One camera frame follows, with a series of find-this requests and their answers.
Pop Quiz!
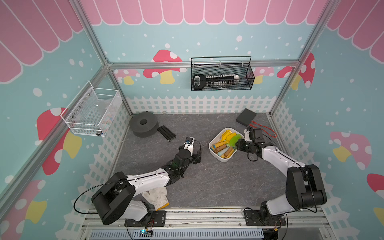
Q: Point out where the white wire mesh basket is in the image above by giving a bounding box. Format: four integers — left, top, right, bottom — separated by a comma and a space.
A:
61, 82, 123, 137

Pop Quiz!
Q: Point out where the black cable loop left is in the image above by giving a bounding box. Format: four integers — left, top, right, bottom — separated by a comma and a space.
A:
73, 181, 121, 216

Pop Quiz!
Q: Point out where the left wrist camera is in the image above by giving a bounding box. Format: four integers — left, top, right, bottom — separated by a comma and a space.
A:
183, 137, 195, 154

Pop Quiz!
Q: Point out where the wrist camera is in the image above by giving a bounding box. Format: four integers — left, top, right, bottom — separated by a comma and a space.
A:
183, 137, 195, 154
245, 126, 265, 144

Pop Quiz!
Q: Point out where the yellow shovel yellow handle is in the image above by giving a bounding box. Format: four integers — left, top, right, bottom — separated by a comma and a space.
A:
209, 128, 233, 151

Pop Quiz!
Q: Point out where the white work glove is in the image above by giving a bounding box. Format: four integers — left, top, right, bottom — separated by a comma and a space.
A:
142, 187, 170, 211

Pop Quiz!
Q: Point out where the grey slotted cable duct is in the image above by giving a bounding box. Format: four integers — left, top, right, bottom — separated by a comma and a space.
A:
89, 229, 265, 240

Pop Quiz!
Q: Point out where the dark grey foam roll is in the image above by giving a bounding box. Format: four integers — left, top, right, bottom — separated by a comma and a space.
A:
130, 112, 160, 138

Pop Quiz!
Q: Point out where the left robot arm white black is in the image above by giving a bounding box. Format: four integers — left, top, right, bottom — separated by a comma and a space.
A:
92, 149, 202, 226

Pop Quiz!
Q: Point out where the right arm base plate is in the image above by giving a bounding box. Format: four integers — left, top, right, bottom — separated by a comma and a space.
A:
243, 208, 287, 228

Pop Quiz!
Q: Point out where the bright green trowel wooden handle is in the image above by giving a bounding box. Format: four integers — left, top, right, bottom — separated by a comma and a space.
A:
222, 134, 242, 159

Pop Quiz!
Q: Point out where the black aluminium extrusion bar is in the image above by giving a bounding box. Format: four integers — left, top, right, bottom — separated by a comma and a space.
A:
157, 125, 176, 142

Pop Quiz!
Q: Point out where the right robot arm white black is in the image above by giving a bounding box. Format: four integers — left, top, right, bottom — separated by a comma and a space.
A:
236, 139, 327, 224

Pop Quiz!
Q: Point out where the black socket holder tool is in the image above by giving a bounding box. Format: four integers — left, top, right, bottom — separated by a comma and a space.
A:
191, 74, 240, 90

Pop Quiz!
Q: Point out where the black flat box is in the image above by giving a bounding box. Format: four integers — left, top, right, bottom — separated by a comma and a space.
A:
236, 109, 257, 127

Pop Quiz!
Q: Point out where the white plastic storage box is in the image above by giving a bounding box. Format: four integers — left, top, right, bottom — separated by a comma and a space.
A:
209, 128, 245, 163

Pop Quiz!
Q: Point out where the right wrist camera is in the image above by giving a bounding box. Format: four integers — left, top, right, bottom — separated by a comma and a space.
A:
245, 126, 265, 144

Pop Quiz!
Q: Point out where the black wire mesh basket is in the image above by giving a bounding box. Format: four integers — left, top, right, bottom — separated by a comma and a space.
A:
191, 56, 255, 91

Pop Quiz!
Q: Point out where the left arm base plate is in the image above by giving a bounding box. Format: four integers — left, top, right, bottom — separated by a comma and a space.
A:
124, 211, 167, 228

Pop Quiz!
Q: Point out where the small green circuit board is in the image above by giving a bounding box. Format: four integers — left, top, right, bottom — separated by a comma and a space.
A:
139, 230, 154, 238

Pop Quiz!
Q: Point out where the red cable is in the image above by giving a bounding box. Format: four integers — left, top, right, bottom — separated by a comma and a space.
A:
249, 120, 278, 139

